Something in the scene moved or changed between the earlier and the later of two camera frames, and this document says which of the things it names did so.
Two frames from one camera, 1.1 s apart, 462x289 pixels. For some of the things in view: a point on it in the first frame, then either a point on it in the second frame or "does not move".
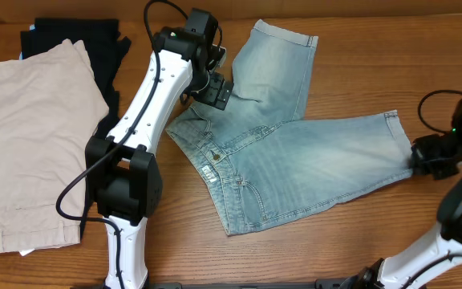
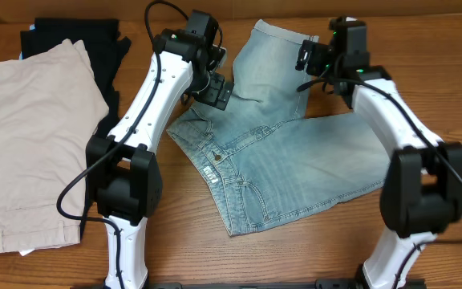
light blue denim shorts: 261,156 does not move
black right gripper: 422,154 -> 307,54
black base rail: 322,283 does not move
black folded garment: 103,46 does not move
